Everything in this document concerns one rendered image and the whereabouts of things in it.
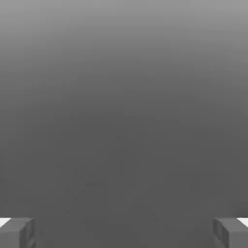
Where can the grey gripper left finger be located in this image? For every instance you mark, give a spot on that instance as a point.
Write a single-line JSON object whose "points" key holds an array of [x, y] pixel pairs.
{"points": [[15, 233]]}

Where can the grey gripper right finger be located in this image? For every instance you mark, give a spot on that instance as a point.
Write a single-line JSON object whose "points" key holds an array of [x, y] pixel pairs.
{"points": [[232, 233]]}

